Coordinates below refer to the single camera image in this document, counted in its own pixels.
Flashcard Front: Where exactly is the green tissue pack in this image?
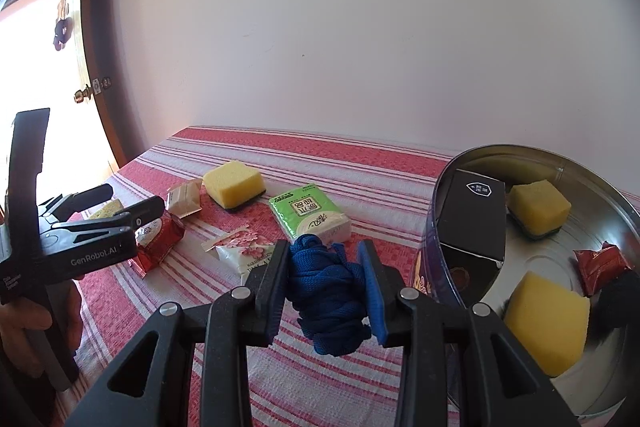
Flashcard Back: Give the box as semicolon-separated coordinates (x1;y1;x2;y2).
268;184;352;246

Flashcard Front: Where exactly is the dark red snack packet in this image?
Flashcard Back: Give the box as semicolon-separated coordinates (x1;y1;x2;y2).
574;242;634;297

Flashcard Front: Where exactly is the blue round cookie tin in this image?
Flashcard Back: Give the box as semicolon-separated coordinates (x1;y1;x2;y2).
412;143;640;421

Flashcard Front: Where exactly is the red white snack packet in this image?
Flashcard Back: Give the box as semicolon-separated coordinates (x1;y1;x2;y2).
129;211;184;279

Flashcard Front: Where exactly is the beige snack packet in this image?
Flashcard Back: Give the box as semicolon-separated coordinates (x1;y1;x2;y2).
166;179;202;219

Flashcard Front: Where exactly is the large yellow green sponge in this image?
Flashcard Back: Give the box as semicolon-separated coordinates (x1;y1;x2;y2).
203;160;266;210

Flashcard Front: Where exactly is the white pink snack packet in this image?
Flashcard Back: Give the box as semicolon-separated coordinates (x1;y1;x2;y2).
201;225;274;285

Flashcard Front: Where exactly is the small yellow sponge piece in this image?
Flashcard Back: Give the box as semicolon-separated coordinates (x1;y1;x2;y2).
89;198;124;220

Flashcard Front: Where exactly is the person's left hand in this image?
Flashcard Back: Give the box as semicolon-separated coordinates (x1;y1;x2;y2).
0;281;84;377

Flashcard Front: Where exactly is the black knotted cloth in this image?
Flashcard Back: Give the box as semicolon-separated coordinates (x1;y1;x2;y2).
589;271;639;336

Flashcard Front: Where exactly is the blue knotted cloth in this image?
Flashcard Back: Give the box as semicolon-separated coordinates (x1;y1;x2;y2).
285;234;371;357

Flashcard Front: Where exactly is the black box with badge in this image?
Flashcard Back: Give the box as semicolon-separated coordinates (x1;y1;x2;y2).
437;169;506;268

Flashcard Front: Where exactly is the wooden door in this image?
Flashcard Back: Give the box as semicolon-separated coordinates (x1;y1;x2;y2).
0;0;129;168

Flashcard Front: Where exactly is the red striped tablecloth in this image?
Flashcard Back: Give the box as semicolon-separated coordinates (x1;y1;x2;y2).
52;124;640;427

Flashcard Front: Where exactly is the yellow green scouring sponge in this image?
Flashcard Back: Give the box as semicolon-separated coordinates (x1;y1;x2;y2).
503;271;590;377

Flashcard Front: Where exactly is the brass door handle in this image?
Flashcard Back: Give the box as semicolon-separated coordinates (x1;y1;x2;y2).
74;84;94;104

